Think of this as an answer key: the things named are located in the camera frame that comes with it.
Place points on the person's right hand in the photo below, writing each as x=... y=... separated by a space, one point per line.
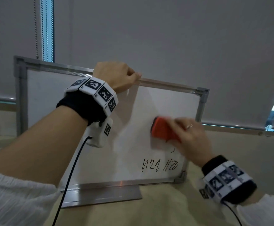
x=194 y=141

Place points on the person's left hand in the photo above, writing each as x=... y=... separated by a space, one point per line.
x=113 y=76

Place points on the person's right fingers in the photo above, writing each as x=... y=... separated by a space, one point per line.
x=179 y=125

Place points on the person's left fingers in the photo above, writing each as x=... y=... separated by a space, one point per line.
x=135 y=76

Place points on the orange board eraser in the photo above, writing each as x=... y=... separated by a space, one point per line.
x=161 y=130

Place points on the white board with metal frame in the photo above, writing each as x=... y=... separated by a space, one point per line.
x=132 y=129

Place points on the person's right forearm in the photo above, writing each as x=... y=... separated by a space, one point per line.
x=247 y=202

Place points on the person's left forearm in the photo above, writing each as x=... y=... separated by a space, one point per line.
x=45 y=143

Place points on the white marker wristband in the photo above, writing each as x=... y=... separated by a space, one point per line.
x=224 y=180
x=97 y=88

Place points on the wide grey roller blind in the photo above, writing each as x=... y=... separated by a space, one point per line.
x=174 y=44

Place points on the grey metal board stand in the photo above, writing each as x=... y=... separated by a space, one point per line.
x=104 y=194

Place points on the white sleeve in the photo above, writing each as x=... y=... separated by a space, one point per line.
x=266 y=214
x=17 y=200

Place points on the narrow grey roller blind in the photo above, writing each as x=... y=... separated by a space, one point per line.
x=9 y=44

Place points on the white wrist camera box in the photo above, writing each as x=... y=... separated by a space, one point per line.
x=100 y=136

